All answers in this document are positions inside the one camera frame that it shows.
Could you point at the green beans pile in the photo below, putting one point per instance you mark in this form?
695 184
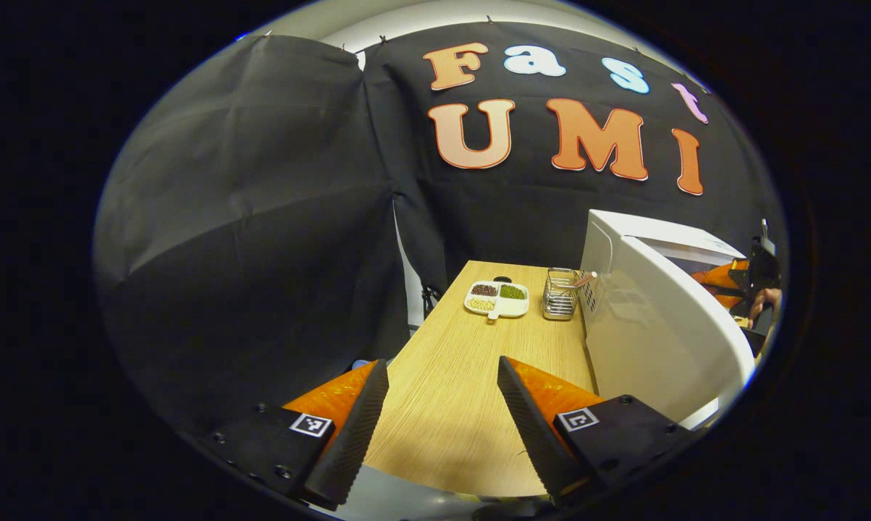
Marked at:
512 291

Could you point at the black backdrop cloth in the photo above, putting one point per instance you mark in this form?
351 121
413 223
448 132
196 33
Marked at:
261 217

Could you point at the pink utensil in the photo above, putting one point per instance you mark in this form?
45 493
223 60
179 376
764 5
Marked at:
586 277

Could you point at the white microwave oven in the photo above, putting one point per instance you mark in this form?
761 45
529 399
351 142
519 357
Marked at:
652 340

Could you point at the black stand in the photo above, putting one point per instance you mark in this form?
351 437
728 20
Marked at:
428 297

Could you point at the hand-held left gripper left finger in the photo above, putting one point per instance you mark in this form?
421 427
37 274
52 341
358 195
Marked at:
352 441

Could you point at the yellow beans pile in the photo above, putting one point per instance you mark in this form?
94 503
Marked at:
481 304

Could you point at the white divided dish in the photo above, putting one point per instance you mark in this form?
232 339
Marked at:
511 307

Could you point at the red beans pile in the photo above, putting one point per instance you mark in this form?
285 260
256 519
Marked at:
484 289

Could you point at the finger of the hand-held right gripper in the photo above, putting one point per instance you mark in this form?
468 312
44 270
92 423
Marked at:
725 278

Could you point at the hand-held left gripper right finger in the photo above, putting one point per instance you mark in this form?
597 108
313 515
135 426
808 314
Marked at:
533 441

